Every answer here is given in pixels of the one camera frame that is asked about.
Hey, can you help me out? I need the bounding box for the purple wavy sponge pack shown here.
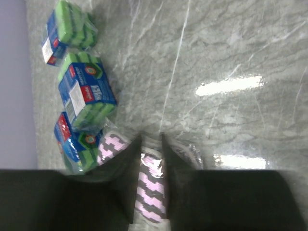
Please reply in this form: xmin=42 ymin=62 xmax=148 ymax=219
xmin=97 ymin=130 xmax=204 ymax=224

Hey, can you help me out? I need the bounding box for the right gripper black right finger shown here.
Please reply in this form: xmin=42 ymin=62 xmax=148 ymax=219
xmin=161 ymin=133 xmax=192 ymax=219

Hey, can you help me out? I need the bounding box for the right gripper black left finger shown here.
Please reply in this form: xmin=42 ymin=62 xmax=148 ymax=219
xmin=105 ymin=135 xmax=142 ymax=224

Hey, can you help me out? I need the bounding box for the blue green sponge pack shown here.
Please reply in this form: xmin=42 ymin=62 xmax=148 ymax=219
xmin=54 ymin=112 xmax=103 ymax=175
xmin=58 ymin=51 xmax=117 ymax=133
xmin=42 ymin=0 xmax=98 ymax=66

